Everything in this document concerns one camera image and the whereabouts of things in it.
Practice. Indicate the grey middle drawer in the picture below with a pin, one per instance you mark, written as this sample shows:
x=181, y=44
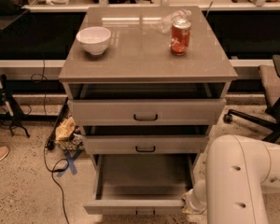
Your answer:
x=144, y=144

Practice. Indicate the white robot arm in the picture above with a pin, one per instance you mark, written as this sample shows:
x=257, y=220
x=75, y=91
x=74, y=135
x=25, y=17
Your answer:
x=239, y=171

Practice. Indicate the yellow snack bag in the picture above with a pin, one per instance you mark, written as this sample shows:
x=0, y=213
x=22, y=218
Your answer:
x=65, y=129

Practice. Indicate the black tripod stand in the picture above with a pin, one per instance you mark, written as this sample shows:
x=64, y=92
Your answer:
x=9, y=108

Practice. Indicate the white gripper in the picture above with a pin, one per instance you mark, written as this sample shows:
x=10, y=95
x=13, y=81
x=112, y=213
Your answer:
x=194, y=200

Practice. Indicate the clear plastic bottle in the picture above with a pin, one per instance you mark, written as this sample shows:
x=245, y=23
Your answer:
x=165, y=23

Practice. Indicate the grey top drawer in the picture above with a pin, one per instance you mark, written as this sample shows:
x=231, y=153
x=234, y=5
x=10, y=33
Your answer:
x=146, y=112

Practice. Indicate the black power adapter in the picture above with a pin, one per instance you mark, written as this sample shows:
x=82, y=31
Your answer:
x=50, y=144

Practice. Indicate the red soda can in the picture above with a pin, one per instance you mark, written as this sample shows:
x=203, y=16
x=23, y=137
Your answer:
x=180, y=34

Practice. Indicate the white ceramic bowl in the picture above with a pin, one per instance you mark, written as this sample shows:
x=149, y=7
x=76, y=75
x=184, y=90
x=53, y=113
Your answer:
x=95, y=40

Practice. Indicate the grey drawer cabinet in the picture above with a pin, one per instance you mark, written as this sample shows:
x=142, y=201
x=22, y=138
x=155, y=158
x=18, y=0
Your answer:
x=139, y=65

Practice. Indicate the grey drawer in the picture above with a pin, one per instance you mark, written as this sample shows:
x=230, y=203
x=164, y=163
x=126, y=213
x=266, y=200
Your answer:
x=140, y=185
x=144, y=144
x=146, y=112

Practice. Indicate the grey bottom drawer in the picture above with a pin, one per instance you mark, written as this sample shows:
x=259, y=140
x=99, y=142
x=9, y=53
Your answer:
x=140, y=185

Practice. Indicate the blue tape cross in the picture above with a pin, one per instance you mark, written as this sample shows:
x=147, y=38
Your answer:
x=71, y=157

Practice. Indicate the black office chair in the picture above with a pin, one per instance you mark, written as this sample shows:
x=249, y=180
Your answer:
x=270, y=79

